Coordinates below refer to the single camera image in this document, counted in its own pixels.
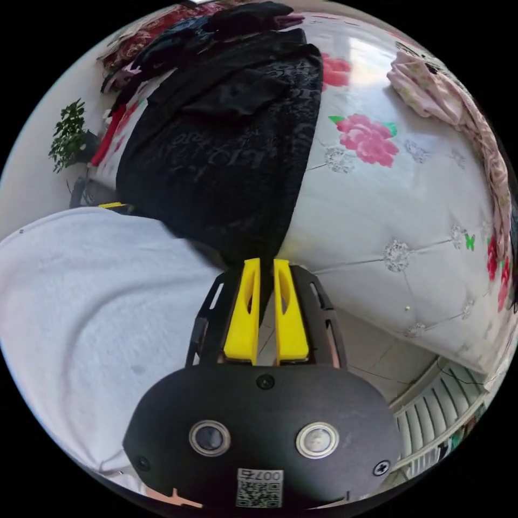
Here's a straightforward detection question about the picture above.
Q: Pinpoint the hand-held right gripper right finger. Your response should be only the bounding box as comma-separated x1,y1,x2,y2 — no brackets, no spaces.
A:
273,258,311,364

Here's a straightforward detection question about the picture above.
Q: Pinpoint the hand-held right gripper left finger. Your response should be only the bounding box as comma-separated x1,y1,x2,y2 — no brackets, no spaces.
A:
223,258,261,365

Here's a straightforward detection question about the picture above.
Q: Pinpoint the black long sleeve shirt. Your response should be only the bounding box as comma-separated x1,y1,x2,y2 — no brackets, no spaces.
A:
116,27,324,324

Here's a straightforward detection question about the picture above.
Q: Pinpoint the person's right hand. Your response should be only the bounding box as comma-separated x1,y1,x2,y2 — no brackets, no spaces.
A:
145,486,204,509

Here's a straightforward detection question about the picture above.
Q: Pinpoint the red cloth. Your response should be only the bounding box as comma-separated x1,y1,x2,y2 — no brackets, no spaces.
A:
90,103,127,167

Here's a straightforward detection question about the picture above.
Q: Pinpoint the green potted plant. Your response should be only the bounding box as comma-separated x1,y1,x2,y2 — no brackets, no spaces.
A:
47,99,100,175

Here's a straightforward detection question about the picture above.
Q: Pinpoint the person's body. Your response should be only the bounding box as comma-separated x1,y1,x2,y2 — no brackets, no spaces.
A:
0,208,229,488

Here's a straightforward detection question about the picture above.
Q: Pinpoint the bed with floral sheet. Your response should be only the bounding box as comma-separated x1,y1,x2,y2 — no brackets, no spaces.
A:
92,11,515,375

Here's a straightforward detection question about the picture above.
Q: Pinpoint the white radiator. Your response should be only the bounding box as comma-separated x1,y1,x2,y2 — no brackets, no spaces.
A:
389,359,488,480

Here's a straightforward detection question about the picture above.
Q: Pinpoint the pile of clothes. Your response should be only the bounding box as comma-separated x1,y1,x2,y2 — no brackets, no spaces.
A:
97,1,306,96

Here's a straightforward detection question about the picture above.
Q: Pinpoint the pink patterned garment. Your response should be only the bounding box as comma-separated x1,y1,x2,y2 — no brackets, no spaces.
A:
386,50,515,262

